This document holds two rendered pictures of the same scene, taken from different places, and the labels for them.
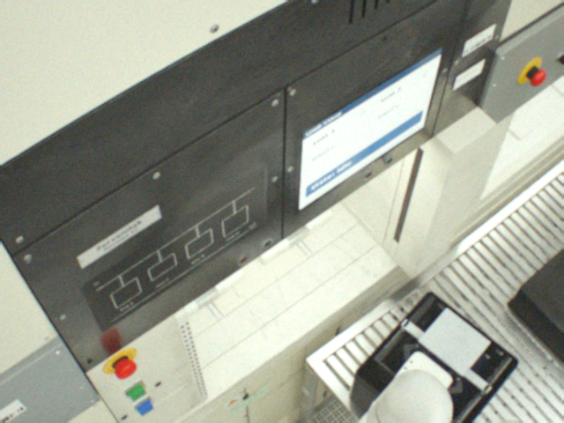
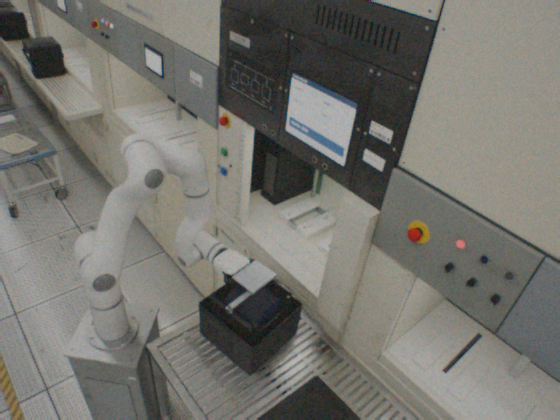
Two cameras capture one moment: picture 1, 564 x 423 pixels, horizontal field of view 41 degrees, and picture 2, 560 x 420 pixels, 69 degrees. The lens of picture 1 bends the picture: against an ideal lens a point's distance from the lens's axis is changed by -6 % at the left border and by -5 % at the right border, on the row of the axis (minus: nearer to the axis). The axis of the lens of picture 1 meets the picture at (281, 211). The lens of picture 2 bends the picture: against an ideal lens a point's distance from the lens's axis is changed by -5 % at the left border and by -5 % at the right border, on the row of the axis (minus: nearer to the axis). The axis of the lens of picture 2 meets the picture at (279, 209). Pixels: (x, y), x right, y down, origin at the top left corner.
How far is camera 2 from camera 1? 1.55 m
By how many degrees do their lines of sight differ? 56
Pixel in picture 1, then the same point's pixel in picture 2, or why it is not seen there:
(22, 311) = (216, 35)
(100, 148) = not seen: outside the picture
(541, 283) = (321, 390)
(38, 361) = (210, 66)
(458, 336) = (257, 277)
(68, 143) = not seen: outside the picture
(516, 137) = (447, 387)
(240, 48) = not seen: outside the picture
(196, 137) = (264, 20)
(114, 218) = (240, 26)
